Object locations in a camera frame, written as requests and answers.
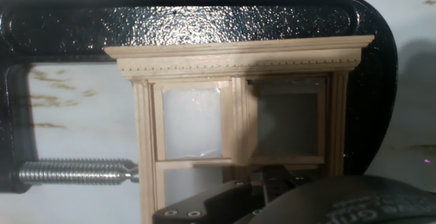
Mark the marble pattern table mat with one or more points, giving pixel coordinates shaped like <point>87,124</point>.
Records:
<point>85,139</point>

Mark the miniature wooden window frame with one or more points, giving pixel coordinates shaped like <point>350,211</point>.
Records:
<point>238,60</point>

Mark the black C-clamp with steel screw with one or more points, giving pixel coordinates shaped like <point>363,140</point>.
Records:
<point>170,23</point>

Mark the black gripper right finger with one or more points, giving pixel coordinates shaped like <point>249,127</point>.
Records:
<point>276,183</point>

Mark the wooden sliding window sash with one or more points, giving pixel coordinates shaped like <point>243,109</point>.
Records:
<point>287,160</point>

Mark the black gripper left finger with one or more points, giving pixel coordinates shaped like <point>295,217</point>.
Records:
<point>221,200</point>

